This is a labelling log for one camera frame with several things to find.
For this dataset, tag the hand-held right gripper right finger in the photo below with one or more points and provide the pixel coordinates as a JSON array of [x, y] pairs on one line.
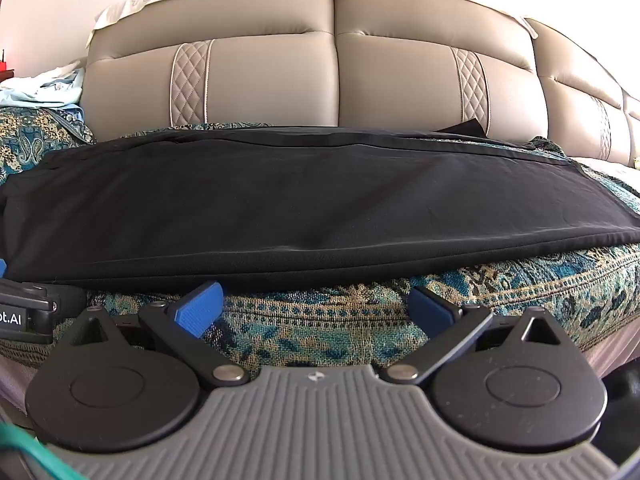
[[429, 306]]

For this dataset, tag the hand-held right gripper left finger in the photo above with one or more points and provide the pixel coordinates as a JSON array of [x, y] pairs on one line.
[[199, 310]]

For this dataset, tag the black pants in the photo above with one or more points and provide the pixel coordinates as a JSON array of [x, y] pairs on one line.
[[310, 205]]

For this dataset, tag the teal patterned blanket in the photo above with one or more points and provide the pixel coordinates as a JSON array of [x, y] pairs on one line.
[[320, 320]]

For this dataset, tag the light blue clothes pile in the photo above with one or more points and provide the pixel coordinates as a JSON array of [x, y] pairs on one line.
[[45, 87]]

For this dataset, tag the red object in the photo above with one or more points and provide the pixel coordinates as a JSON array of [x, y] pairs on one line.
[[2, 66]]

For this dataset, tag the beige leather sofa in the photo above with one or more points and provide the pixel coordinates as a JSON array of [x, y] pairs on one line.
[[400, 80]]

